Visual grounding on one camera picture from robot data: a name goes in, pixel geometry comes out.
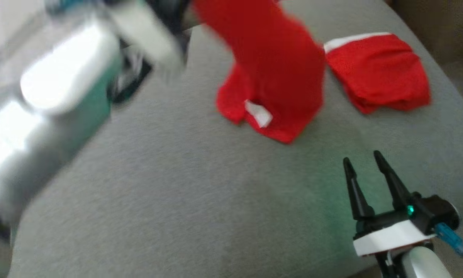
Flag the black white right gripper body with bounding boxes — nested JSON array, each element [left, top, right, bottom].
[[353, 192, 461, 258]]

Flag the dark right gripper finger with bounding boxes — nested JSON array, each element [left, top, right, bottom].
[[342, 157, 375, 221], [373, 151, 414, 212]]

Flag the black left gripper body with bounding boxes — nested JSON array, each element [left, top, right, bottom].
[[102, 0, 194, 80]]

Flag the red jersey with white trim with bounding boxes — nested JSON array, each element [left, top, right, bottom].
[[192, 0, 327, 144]]

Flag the red shorts with white stripe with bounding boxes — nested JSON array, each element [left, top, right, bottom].
[[323, 32, 432, 115]]

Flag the large grey sofa ottoman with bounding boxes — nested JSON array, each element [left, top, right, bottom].
[[7, 0, 463, 278]]

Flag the blue cable plug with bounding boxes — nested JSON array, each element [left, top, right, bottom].
[[434, 222, 463, 258]]

